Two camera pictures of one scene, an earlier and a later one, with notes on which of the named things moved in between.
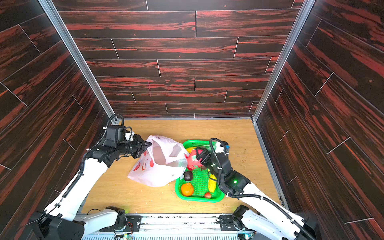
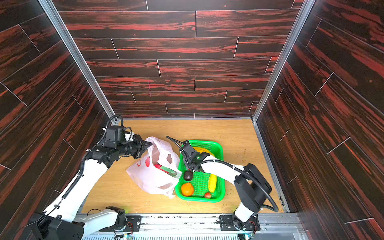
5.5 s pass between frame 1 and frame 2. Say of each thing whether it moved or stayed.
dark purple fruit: stayed
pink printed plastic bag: moved
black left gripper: stayed
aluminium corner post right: stayed
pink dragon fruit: moved
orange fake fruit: stayed
